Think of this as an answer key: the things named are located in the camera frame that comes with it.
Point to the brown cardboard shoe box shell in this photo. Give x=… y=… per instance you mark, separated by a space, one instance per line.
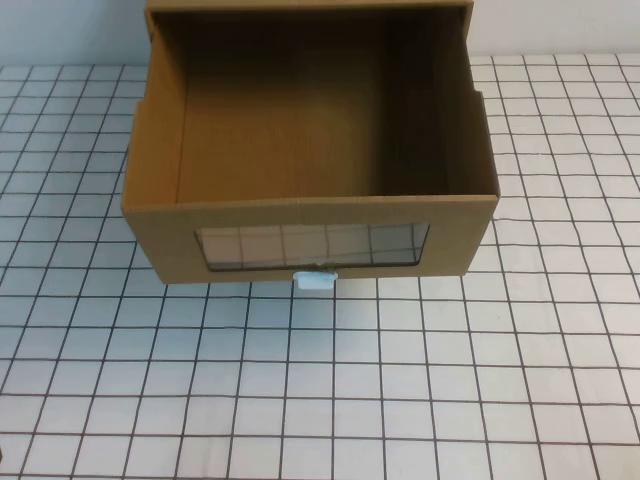
x=300 y=4

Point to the brown cardboard drawer with window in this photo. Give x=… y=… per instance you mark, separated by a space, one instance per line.
x=250 y=150

